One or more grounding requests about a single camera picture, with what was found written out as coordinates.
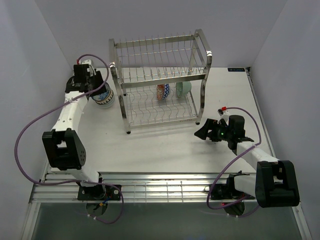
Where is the pale green bowl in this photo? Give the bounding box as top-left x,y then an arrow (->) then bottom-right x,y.
176,81 -> 192,98

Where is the aluminium frame rail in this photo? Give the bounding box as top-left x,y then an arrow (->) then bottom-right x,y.
29,172 -> 217,204

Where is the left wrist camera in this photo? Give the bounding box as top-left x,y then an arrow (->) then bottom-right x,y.
76,59 -> 96,77

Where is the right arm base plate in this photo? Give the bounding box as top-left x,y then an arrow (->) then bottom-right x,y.
209,171 -> 254,216

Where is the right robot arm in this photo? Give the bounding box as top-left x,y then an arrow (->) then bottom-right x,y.
194,115 -> 300,208

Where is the red blue zigzag bowl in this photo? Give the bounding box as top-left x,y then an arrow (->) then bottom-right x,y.
156,83 -> 171,101

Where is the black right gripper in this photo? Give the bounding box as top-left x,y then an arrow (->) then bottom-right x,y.
194,118 -> 233,142

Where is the stainless steel dish rack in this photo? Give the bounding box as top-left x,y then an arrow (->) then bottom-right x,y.
108,29 -> 213,134

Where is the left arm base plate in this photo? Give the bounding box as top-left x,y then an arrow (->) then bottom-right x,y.
77,184 -> 122,201

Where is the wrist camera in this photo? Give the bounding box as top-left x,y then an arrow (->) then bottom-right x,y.
76,59 -> 96,77
217,106 -> 230,124

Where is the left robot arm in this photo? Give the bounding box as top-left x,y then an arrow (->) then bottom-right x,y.
42,59 -> 106,200

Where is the blue patterned white bowl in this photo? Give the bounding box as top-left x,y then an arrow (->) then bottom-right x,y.
91,84 -> 110,102

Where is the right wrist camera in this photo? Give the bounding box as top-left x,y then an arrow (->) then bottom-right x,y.
217,106 -> 230,124

